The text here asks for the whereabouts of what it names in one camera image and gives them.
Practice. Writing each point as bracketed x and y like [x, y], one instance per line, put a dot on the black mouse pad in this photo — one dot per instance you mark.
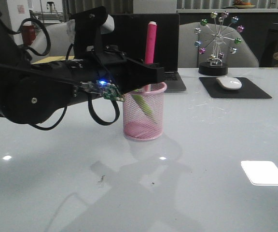
[248, 90]

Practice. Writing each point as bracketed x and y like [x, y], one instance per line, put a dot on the grey chair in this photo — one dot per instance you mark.
[59, 41]
[188, 56]

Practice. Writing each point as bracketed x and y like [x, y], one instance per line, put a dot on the green highlighter pen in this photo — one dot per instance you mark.
[139, 97]

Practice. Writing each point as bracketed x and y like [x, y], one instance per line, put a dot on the fruit bowl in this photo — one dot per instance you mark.
[241, 4]

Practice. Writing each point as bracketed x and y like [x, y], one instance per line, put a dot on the pink highlighter pen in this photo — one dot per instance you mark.
[150, 42]

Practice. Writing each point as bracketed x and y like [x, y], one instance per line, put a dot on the top yellow book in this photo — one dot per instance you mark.
[51, 59]

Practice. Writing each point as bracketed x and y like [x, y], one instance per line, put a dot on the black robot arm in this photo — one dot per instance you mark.
[31, 93]

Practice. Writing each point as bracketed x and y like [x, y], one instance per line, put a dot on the green circuit board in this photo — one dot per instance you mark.
[105, 89]

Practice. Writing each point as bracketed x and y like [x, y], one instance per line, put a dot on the grey chair right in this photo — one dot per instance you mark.
[188, 56]

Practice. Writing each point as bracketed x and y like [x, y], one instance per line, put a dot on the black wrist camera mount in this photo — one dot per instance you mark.
[84, 29]

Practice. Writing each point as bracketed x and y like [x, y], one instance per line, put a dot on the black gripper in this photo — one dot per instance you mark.
[127, 75]

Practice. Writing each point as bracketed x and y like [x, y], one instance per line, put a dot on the white computer mouse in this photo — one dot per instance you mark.
[229, 83]

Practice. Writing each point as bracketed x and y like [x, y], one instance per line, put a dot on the grey laptop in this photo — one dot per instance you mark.
[130, 32]

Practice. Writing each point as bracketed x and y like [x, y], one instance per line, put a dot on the pink mesh pen holder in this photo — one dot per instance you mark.
[143, 113]

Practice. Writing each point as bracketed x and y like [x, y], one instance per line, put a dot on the ferris wheel desk ornament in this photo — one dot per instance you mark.
[212, 40]

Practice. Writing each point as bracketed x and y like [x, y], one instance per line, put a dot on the grey chair left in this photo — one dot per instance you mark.
[59, 41]

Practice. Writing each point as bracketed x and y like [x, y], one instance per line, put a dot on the red trash bin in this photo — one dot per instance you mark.
[28, 34]

